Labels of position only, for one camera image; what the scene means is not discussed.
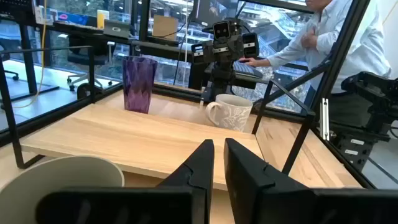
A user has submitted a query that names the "white floral ceramic mug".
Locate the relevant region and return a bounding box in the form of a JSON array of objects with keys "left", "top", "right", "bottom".
[{"left": 205, "top": 93, "right": 254, "bottom": 133}]

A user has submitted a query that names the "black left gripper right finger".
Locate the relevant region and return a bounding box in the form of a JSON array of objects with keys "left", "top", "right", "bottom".
[{"left": 223, "top": 138, "right": 398, "bottom": 224}]

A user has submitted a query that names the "brown cardboard box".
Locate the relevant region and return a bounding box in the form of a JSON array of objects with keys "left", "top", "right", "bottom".
[{"left": 152, "top": 14, "right": 178, "bottom": 41}]

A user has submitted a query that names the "black office chair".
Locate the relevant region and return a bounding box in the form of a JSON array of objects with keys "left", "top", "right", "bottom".
[{"left": 67, "top": 35, "right": 116, "bottom": 93}]

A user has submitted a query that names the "purple faceted plastic cup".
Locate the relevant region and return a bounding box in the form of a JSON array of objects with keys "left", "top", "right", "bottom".
[{"left": 121, "top": 55, "right": 159, "bottom": 114}]

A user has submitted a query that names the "yellow container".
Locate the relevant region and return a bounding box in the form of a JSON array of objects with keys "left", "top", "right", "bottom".
[{"left": 96, "top": 9, "right": 110, "bottom": 29}]

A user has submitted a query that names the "person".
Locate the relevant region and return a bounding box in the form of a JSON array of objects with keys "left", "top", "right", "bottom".
[{"left": 238, "top": 0, "right": 393, "bottom": 125}]

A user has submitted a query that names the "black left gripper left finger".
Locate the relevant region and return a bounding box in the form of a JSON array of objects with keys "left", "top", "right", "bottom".
[{"left": 35, "top": 139, "right": 215, "bottom": 224}]

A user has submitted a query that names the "dark computer monitor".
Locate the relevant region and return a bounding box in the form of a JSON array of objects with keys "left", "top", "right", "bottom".
[{"left": 191, "top": 0, "right": 240, "bottom": 27}]

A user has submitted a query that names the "wooden shelf with black frame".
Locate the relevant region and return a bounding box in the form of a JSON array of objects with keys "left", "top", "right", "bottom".
[{"left": 0, "top": 45, "right": 317, "bottom": 191}]

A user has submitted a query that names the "yellow hanging cable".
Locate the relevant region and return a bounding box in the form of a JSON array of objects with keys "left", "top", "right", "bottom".
[{"left": 12, "top": 0, "right": 48, "bottom": 110}]

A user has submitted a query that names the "silver metal bracket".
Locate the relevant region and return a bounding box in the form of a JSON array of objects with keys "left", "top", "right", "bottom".
[{"left": 320, "top": 98, "right": 330, "bottom": 141}]

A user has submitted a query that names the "computer keyboard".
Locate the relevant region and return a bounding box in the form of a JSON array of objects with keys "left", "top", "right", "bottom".
[{"left": 232, "top": 60, "right": 264, "bottom": 79}]

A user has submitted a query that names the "black desk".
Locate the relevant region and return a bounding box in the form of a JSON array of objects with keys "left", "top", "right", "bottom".
[{"left": 130, "top": 39, "right": 312, "bottom": 91}]

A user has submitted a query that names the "black aluminium table frame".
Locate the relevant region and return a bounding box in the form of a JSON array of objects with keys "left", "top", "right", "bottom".
[{"left": 0, "top": 0, "right": 377, "bottom": 190}]

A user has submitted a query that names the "cream round bowl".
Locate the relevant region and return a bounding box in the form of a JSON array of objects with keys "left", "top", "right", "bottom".
[{"left": 0, "top": 155, "right": 126, "bottom": 224}]

